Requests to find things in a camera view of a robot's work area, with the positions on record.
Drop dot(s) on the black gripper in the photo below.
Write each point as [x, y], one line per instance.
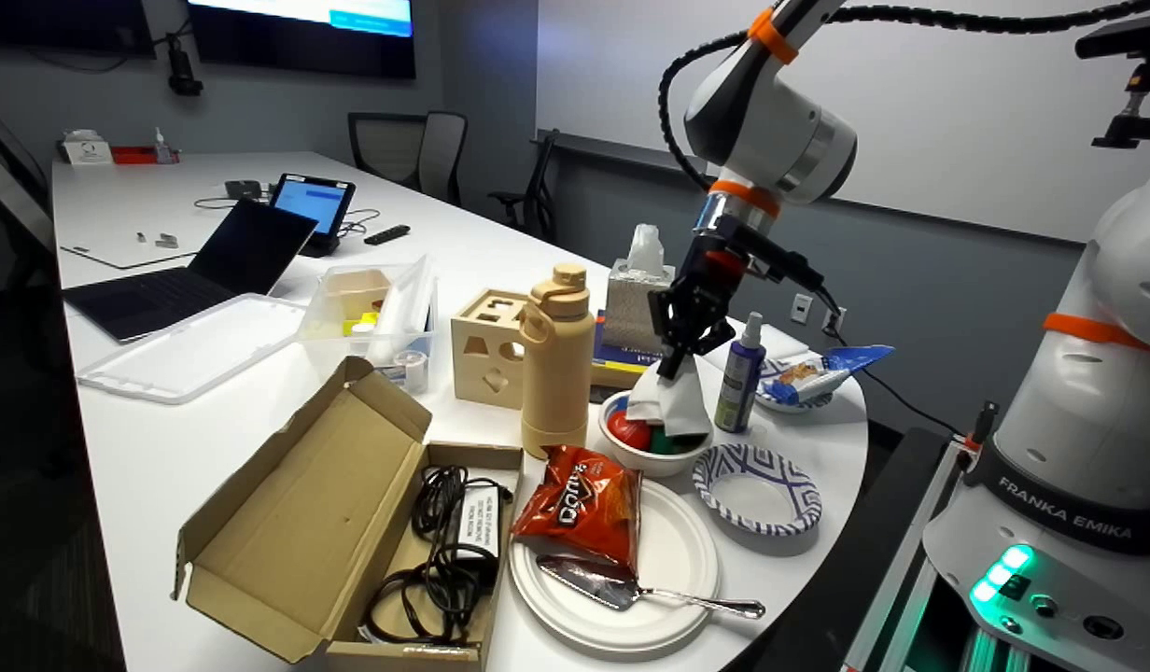
[702, 299]

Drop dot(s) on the white paper tissue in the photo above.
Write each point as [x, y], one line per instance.
[646, 248]
[671, 401]

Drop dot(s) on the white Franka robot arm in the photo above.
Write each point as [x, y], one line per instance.
[1098, 376]

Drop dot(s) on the grey tissue box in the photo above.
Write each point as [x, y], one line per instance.
[631, 312]

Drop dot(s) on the white bowl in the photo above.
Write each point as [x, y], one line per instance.
[652, 466]

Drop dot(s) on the blue spray bottle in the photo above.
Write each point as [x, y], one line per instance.
[741, 378]

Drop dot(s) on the green block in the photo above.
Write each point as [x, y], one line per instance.
[662, 442]

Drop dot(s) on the red round block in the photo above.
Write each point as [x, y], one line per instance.
[629, 430]

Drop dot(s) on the beige water bottle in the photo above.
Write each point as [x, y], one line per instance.
[558, 376]

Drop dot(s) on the blue white snack bag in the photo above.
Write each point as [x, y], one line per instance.
[838, 366]

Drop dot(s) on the red Doritos chip bag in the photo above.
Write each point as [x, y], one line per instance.
[581, 506]

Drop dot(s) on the wooden shape sorter box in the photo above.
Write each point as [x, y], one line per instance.
[482, 358]

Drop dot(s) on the plain white paper plate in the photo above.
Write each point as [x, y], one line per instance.
[673, 562]

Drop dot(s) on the dark office chair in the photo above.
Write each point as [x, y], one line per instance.
[533, 200]

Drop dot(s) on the grey office chair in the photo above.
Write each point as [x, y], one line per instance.
[387, 151]
[446, 155]

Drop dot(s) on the small black remote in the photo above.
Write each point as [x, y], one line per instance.
[387, 234]

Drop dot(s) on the black tablet with stand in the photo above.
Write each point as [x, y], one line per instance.
[310, 202]

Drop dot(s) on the open cardboard box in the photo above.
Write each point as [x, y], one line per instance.
[300, 523]

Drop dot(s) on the black laptop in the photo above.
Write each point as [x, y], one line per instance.
[214, 268]

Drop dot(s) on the small clear bottle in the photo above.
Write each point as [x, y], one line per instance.
[164, 151]

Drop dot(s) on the black webcam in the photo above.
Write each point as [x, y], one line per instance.
[185, 69]

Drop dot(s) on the white paper sheets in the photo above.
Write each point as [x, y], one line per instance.
[113, 259]

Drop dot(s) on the red flat object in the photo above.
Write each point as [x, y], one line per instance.
[136, 155]

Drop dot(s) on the white wall outlet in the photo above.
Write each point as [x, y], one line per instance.
[802, 309]
[834, 319]

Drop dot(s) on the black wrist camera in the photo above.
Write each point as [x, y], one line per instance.
[782, 262]

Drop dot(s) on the aluminium robot stand frame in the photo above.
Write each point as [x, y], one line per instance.
[905, 562]

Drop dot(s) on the white wall whiteboard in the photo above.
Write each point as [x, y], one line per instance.
[972, 136]

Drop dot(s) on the wall television screen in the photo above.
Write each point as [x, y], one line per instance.
[300, 38]

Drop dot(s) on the black camera on mount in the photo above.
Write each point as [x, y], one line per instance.
[1141, 37]

